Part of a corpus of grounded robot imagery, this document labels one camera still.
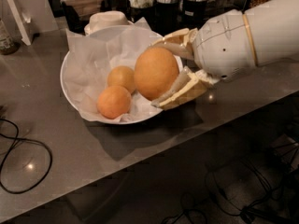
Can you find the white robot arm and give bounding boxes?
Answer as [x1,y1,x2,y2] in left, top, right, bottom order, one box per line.
[151,0,299,110]

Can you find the black cup right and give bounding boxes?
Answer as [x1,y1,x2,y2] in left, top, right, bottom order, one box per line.
[182,0,206,29]

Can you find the white stand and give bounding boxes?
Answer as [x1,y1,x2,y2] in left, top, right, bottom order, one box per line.
[7,0,33,46]

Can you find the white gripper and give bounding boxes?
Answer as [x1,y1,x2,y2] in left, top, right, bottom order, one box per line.
[150,9,257,110]

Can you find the glass bottle with label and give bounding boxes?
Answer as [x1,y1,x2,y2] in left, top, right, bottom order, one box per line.
[0,19,18,55]

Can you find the black cable on table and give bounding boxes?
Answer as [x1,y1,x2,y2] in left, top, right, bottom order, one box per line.
[0,118,53,195]

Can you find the black cables on floor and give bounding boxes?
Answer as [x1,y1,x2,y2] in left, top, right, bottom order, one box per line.
[160,140,299,224]

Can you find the black cup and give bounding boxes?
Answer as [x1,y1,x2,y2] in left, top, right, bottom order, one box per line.
[130,6,155,30]
[182,0,206,29]
[155,2,178,35]

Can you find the white bowl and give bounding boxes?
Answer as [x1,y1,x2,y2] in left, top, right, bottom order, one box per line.
[59,24,185,125]

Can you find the black cup middle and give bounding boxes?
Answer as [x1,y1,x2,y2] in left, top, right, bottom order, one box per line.
[155,2,178,35]

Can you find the orange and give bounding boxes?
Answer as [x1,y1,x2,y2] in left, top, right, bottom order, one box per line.
[107,65,135,93]
[135,47,179,101]
[96,86,132,119]

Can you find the black cup left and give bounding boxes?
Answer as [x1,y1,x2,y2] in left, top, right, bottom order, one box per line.
[130,6,155,30]

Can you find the white paper liner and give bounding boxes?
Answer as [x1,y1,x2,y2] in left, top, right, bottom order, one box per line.
[63,17,185,124]

